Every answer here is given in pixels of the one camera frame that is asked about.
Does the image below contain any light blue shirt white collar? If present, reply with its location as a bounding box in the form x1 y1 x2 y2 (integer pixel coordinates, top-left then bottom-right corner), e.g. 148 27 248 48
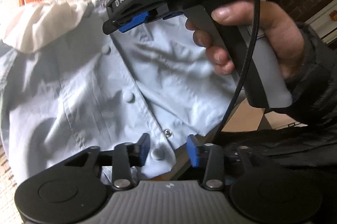
1 0 236 182

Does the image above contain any person's right hand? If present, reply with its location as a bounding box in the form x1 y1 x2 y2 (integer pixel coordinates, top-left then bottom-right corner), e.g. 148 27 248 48
185 0 304 79

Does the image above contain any dark jacket sleeve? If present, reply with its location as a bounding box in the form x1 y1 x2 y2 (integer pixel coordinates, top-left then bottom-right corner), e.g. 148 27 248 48
215 23 336 172

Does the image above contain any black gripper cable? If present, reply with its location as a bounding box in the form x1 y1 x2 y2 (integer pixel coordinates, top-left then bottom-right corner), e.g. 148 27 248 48
210 0 262 145

